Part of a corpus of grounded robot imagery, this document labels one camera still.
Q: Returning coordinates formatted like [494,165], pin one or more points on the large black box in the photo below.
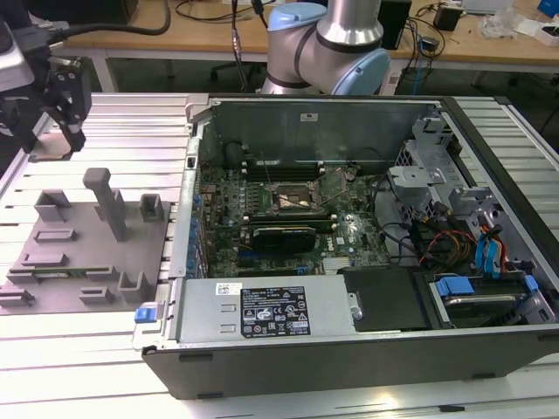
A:
[87,11]

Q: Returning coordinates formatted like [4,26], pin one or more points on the blue case latch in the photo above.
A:
[145,315]

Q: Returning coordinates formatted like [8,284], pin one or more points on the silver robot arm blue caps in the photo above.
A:
[345,26]

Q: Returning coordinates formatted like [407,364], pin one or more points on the small silver heatsink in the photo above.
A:
[336,265]

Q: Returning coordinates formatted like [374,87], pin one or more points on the open black PC case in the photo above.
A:
[305,362]

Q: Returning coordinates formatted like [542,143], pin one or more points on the round coin cell battery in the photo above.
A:
[350,173]

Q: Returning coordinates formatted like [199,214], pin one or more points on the small power adapter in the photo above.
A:
[429,45]

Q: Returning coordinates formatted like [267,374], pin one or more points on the small black box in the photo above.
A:
[447,17]

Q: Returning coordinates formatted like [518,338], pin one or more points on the green motherboard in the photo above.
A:
[369,244]

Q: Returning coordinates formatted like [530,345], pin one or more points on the black plastic cover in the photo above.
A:
[384,297]

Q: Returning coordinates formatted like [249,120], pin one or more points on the grey power supply unit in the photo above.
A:
[205,310]

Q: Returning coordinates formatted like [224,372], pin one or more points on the wooden desk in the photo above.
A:
[196,40]

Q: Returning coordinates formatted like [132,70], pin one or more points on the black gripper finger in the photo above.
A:
[72,96]
[28,126]

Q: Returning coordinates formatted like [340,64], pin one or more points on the CPU socket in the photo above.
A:
[290,198]

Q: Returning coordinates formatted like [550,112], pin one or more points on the black office chair base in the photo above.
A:
[229,68]

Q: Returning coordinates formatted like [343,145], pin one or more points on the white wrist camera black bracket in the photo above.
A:
[15,65]

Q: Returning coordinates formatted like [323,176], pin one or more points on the hard disk blue carrier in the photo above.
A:
[454,286]

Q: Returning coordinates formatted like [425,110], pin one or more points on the grey parts rack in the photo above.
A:
[87,249]

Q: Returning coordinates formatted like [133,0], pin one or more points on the black graphics card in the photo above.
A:
[284,239]

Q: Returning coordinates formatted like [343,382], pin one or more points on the black upright box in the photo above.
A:
[397,22]

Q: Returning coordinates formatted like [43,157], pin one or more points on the black expansion slot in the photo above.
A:
[271,263]

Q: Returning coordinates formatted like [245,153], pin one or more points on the clear plastic bag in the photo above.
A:
[502,24]

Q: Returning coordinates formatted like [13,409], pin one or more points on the green RAM stick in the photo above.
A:
[74,272]

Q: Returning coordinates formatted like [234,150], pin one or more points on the silver metal drive cage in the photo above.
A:
[412,176]

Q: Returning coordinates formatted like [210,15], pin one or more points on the blue box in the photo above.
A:
[549,8]

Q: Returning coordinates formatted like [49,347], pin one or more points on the white flat box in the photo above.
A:
[487,4]

